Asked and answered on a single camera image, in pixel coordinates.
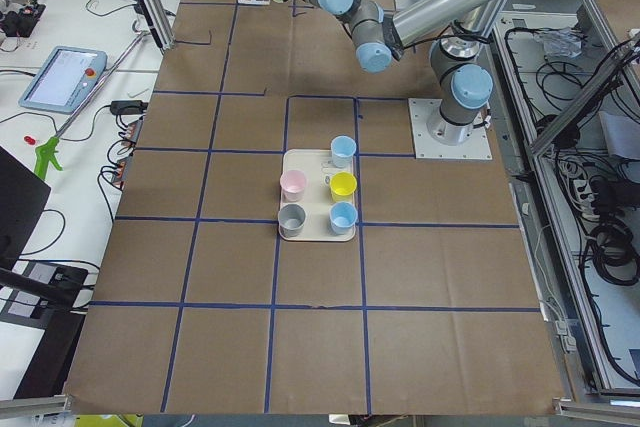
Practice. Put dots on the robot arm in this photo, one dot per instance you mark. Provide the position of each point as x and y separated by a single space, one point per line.
380 38

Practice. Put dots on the green handled grabber tool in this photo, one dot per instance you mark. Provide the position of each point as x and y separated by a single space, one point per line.
45 153

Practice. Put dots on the grey plastic cup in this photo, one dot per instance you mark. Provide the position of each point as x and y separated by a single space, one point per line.
291 219

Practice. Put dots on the yellow plastic cup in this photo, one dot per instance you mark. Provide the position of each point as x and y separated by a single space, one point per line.
342 186

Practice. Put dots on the beige plastic tray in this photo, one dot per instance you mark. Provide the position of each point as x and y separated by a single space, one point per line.
317 200

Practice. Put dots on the light blue plastic cup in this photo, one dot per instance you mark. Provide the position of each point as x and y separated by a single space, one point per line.
343 148

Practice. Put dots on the black power adapter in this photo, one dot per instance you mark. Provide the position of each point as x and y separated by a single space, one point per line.
127 107

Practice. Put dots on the pink plastic cup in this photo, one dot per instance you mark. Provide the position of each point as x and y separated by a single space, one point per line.
293 184

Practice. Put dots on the blue teach pendant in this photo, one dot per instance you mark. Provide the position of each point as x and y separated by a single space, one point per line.
65 79

